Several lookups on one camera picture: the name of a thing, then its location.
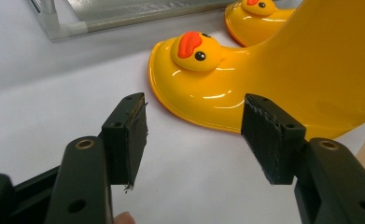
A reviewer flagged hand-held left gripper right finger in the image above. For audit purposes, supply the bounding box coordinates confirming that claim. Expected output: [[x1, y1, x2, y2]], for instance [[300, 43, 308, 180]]
[[240, 92, 307, 186]]

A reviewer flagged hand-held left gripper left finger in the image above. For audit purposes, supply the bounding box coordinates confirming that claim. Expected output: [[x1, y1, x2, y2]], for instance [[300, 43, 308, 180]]
[[101, 91, 149, 191]]

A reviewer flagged yellow duck rain boot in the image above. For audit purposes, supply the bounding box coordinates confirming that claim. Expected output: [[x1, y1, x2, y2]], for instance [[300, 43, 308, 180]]
[[147, 0, 365, 141], [223, 0, 297, 49]]

